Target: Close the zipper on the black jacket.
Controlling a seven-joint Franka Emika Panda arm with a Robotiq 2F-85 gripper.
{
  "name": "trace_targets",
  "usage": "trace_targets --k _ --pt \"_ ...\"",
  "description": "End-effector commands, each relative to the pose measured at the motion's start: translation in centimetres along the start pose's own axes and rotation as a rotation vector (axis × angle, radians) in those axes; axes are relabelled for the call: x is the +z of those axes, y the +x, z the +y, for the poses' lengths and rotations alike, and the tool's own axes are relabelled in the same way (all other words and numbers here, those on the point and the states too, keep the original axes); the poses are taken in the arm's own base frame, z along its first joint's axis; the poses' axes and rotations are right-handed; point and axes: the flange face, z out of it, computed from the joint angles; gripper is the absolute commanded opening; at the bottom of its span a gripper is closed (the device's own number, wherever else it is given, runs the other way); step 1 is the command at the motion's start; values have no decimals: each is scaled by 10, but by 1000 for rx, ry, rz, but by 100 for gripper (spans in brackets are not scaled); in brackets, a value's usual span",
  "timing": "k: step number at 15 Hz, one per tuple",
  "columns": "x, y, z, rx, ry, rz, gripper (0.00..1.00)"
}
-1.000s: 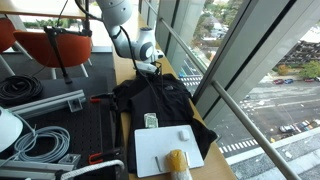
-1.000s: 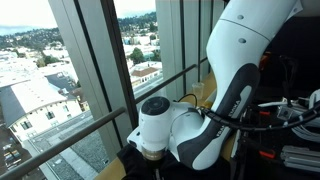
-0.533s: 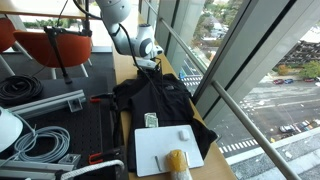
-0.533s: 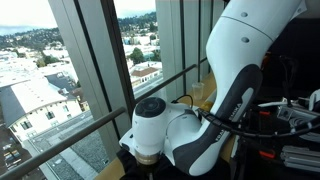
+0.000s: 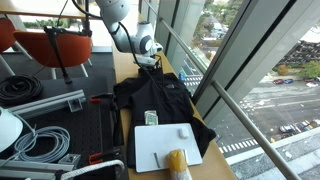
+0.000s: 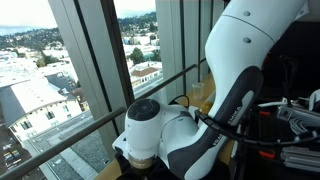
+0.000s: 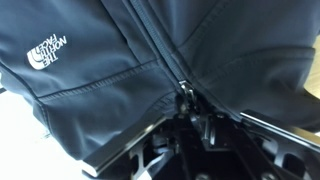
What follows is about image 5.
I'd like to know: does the white braided hose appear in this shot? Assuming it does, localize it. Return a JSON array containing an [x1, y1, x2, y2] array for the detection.
[[54, 159, 126, 180]]

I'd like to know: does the light wooden desk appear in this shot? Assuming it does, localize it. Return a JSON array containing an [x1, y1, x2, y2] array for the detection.
[[3, 0, 103, 22]]

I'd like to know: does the black perforated breadboard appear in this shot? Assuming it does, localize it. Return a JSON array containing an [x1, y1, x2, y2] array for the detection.
[[0, 76, 119, 180]]

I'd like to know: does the folded dollar bill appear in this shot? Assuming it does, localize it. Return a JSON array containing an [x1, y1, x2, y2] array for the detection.
[[143, 109, 159, 126]]

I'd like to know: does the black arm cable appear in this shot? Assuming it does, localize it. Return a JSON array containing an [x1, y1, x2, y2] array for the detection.
[[70, 0, 164, 88]]

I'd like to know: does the orange handled black clamp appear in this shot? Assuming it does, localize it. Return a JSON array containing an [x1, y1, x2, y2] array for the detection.
[[87, 148, 124, 166], [89, 92, 119, 111]]

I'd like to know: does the black coiled cable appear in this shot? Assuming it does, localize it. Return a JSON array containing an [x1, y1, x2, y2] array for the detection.
[[0, 74, 44, 105]]

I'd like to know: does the white flat board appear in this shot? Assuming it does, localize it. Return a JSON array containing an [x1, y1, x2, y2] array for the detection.
[[133, 122, 204, 174]]

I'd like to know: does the grey coiled cable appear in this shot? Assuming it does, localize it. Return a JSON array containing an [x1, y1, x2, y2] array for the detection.
[[0, 124, 72, 168]]

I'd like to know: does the grey metal handrail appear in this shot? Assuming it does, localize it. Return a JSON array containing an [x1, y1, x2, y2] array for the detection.
[[142, 0, 303, 180]]

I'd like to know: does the black camera tripod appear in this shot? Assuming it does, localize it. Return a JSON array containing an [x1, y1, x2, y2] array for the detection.
[[43, 0, 93, 85]]

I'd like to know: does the orange chair with white legs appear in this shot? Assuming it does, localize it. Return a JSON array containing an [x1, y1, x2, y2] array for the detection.
[[0, 17, 18, 76], [13, 29, 94, 79]]

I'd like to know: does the foam roll with yellow end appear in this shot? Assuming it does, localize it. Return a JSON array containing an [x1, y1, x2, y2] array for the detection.
[[165, 148, 194, 180]]

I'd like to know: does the white dome housing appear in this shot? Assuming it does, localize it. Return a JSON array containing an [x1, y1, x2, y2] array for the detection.
[[0, 106, 24, 154]]

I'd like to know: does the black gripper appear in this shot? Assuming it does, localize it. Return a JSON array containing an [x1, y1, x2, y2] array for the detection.
[[146, 61, 163, 73]]

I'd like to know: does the small white case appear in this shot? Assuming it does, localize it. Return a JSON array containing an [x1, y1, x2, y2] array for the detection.
[[177, 127, 190, 140]]

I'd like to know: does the black zip jacket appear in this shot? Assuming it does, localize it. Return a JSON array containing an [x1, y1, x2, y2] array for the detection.
[[112, 66, 218, 169]]

